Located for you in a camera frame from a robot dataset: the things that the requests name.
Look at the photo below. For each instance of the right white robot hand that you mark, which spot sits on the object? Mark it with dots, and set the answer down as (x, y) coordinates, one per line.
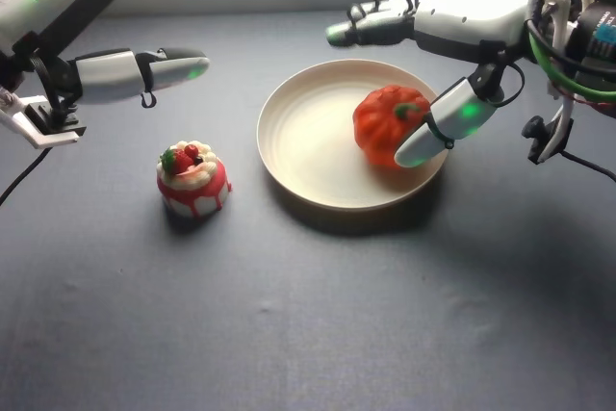
(471, 11)

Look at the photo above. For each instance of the orange toy pumpkin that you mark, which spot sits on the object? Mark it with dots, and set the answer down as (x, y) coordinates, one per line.
(380, 127)

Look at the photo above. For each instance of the toy strawberry cake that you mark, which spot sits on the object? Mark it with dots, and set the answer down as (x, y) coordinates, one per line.
(192, 189)

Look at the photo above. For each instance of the cream round plate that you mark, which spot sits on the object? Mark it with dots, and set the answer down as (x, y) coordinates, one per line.
(308, 141)

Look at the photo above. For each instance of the grey table cloth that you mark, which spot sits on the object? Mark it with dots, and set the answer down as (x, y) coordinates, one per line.
(289, 324)

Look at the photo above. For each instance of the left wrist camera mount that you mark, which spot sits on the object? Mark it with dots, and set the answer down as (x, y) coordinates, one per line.
(45, 129)

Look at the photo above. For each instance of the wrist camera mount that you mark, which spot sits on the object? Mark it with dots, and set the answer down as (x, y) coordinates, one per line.
(544, 136)
(45, 129)

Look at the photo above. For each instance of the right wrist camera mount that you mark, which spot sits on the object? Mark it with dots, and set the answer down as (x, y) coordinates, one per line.
(544, 136)

